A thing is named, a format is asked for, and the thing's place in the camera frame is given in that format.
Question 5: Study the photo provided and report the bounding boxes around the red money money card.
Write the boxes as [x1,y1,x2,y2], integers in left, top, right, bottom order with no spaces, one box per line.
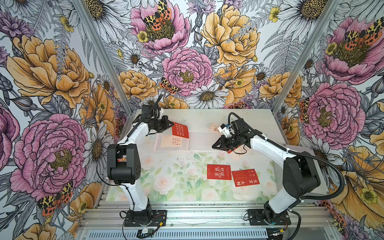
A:
[172,123,189,139]

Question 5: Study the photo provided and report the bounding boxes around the pale pink text card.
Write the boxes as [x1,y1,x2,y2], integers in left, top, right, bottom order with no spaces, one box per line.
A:
[161,136,183,148]

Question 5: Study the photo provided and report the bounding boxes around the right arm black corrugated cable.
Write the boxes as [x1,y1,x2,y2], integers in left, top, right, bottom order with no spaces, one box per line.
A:
[227,112,346,240]

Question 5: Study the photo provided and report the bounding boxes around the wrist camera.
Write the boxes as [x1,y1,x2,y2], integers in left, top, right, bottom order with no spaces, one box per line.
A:
[218,124,233,138]
[142,105,161,119]

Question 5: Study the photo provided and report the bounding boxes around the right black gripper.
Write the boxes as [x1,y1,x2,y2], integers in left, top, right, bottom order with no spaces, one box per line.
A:
[211,133,242,152]

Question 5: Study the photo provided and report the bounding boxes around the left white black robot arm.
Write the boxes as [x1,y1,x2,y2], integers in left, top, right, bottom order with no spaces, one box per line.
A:
[107,104,174,226]

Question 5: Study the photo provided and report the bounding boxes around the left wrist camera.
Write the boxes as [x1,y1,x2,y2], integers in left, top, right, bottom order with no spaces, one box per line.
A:
[142,105,161,119]

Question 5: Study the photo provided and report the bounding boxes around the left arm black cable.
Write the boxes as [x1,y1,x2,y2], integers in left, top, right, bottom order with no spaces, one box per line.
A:
[95,94,165,187]

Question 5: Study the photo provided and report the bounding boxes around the red and pink card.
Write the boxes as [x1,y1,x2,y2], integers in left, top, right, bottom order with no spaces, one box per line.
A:
[227,145,249,161]

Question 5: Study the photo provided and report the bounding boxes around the red card gold characters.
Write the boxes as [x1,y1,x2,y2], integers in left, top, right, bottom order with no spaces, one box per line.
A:
[232,169,260,187]

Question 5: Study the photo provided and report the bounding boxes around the aluminium front rail frame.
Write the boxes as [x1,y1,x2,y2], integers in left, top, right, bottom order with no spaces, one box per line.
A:
[76,201,342,240]

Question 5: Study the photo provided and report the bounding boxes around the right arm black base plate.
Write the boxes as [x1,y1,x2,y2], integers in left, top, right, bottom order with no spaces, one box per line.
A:
[246,209,291,226]

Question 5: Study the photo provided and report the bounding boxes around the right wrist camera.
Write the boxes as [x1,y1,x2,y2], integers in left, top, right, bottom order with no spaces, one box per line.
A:
[218,124,233,138]

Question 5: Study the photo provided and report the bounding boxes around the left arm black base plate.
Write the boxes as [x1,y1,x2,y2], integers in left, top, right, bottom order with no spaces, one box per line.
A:
[123,210,168,227]

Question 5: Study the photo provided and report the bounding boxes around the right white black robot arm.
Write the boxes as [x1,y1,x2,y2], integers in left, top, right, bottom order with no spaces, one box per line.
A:
[212,119,321,225]

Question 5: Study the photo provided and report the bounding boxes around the pink elephant photo album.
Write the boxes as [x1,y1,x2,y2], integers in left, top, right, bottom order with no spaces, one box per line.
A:
[154,133,221,152]

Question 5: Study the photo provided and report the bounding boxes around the pale card red characters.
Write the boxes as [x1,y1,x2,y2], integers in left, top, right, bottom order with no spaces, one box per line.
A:
[209,124,220,133]

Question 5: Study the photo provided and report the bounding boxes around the red card white characters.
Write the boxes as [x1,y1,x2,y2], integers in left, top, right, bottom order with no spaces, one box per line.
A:
[207,164,232,181]

